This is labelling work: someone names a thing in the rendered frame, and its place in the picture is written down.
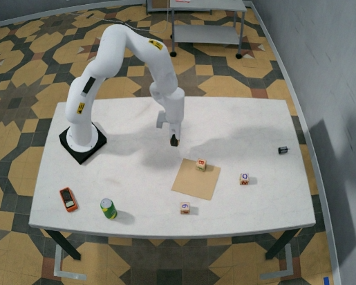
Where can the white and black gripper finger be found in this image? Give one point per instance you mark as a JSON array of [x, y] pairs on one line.
[[174, 141]]

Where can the green soda can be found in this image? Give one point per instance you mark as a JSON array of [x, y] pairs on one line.
[[108, 208]]

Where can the tan cardboard block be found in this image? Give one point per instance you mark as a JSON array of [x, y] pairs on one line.
[[184, 207]]

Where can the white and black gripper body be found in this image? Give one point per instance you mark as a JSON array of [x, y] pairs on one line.
[[174, 129]]

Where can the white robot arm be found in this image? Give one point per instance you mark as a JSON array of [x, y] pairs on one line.
[[107, 63]]

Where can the tan square mat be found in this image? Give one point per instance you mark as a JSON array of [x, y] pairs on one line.
[[194, 182]]

